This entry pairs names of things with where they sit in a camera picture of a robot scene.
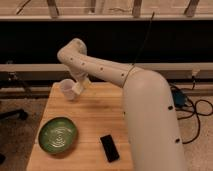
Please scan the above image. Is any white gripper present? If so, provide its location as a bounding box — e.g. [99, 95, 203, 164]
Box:
[71, 69, 91, 95]

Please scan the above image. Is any white sponge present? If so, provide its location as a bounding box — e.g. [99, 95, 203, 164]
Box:
[72, 82, 86, 95]

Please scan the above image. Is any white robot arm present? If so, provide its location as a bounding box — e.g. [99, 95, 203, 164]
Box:
[57, 38, 188, 171]

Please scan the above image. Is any white ceramic cup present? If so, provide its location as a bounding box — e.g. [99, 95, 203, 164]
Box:
[59, 79, 77, 100]

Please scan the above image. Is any green ceramic plate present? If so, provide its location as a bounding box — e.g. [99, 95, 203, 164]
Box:
[38, 117, 78, 155]

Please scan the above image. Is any black chair base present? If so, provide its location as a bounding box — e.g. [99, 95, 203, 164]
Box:
[0, 109, 28, 120]

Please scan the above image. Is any black rectangular phone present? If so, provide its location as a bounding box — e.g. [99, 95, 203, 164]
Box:
[100, 135, 120, 162]

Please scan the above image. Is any blue box on floor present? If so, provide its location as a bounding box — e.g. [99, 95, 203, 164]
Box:
[172, 91, 186, 107]

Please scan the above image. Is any black hanging cable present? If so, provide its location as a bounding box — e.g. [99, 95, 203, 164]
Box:
[132, 11, 156, 66]

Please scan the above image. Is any black cable on floor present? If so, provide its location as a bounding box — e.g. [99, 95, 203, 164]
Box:
[169, 83, 213, 145]

